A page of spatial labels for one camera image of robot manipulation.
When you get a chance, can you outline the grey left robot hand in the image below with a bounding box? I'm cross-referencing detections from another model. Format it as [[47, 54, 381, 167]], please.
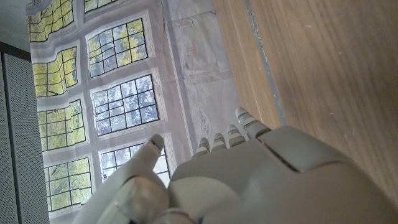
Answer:
[[73, 107, 398, 224]]

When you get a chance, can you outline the printed window backdrop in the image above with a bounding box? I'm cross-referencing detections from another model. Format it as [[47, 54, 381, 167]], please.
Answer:
[[26, 0, 249, 224]]

